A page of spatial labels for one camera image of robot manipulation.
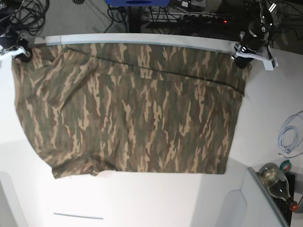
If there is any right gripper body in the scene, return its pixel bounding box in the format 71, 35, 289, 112
0, 32, 19, 49

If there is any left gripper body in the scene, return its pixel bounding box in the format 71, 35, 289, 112
239, 32, 269, 52

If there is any camouflage t-shirt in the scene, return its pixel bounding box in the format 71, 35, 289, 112
12, 44, 251, 178

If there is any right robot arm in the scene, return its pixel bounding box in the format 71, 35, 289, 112
0, 26, 32, 62

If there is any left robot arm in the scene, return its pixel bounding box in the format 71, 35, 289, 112
232, 0, 281, 71

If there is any black power strip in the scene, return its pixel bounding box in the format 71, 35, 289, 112
182, 14, 229, 25

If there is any green tape roll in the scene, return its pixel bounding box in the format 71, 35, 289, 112
280, 160, 292, 173

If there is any clear glass bottle red cap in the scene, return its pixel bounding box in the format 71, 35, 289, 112
258, 163, 299, 212

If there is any grey equipment box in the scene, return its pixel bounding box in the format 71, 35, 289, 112
241, 167, 289, 227

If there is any black mesh tray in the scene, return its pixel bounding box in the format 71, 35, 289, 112
272, 173, 295, 226

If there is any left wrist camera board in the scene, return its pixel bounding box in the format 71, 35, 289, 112
263, 57, 279, 71

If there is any black coiled cable on floor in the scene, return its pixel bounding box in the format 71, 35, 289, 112
0, 0, 50, 36

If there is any white coiled cable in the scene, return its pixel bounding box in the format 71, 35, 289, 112
277, 112, 303, 158

